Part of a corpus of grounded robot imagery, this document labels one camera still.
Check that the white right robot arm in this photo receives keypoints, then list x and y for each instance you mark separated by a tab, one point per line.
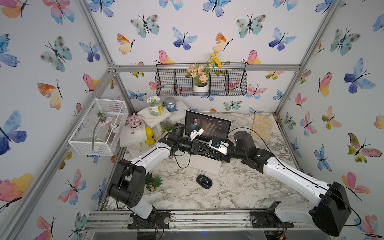
330	207

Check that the silver open laptop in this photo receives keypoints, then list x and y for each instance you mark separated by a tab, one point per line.
206	158

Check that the yellow rubber duck toy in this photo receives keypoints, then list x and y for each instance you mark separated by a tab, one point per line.
150	136

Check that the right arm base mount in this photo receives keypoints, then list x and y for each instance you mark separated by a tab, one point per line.
266	218

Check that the black wire wall basket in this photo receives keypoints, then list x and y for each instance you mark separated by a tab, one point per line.
231	80

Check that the aluminium front rail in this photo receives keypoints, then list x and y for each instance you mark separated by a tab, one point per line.
186	221

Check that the white pot with flowers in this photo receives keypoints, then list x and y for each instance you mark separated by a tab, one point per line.
201	73

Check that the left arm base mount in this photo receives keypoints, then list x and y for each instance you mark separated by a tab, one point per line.
156	220

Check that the small succulent in pot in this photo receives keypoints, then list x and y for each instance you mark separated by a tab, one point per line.
166	127

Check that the white wire cage box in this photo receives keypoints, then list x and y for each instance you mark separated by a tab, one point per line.
98	131

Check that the pink artificial flower stem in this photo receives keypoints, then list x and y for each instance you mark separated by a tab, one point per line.
101	120

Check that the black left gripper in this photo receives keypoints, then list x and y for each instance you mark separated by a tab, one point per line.
193	147

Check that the small blue jar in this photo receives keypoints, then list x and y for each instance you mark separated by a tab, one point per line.
171	104

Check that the black wireless mouse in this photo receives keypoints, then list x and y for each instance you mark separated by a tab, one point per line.
204	181

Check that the green plant near left arm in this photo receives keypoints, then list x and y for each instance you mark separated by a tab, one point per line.
153	183

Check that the white stepped display stand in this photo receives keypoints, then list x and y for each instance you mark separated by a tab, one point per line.
134	141

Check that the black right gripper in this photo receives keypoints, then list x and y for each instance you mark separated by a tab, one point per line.
225	158

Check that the pink flower bouquet pot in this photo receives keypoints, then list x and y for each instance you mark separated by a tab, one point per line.
135	122

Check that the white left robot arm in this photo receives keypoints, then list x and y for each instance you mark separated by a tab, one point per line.
127	183

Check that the green lidded jar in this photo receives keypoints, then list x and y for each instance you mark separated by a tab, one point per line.
155	106

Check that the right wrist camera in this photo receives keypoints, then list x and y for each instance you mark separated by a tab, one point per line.
219	146

